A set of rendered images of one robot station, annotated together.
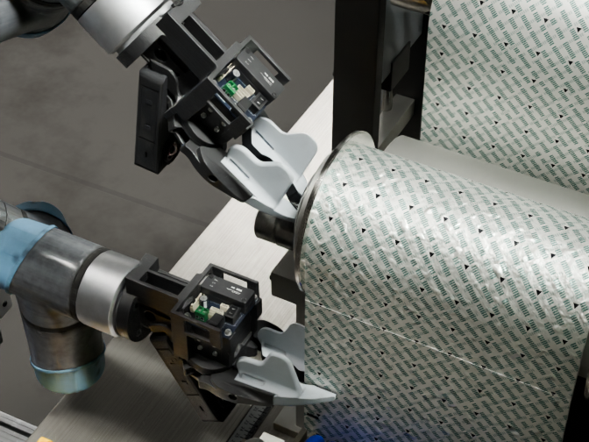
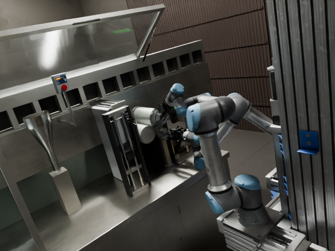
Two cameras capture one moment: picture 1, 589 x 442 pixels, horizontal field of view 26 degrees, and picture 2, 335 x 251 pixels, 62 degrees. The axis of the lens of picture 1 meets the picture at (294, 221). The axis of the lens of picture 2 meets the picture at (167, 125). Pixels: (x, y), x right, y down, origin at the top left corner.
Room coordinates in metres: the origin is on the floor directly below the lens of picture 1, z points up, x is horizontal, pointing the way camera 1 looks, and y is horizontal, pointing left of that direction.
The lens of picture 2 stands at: (2.45, 0.86, 1.78)
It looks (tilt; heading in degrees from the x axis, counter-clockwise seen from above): 18 degrees down; 207
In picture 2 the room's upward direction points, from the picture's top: 14 degrees counter-clockwise
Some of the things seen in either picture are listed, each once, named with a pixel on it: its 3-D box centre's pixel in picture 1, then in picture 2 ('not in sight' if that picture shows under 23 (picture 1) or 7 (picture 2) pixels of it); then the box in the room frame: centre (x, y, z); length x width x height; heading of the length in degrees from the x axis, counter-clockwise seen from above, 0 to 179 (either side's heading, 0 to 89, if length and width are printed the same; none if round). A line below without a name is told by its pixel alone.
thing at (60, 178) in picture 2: not in sight; (57, 169); (1.39, -0.46, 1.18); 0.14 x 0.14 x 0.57
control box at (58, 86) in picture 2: not in sight; (61, 82); (1.28, -0.32, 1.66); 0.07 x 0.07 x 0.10; 62
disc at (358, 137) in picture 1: (337, 213); (158, 117); (0.81, -0.04, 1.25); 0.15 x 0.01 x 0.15; 152
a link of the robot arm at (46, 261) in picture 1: (52, 270); (196, 139); (0.88, 0.24, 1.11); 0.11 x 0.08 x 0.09; 62
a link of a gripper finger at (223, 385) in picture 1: (236, 376); not in sight; (0.76, 0.05, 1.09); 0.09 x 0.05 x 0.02; 61
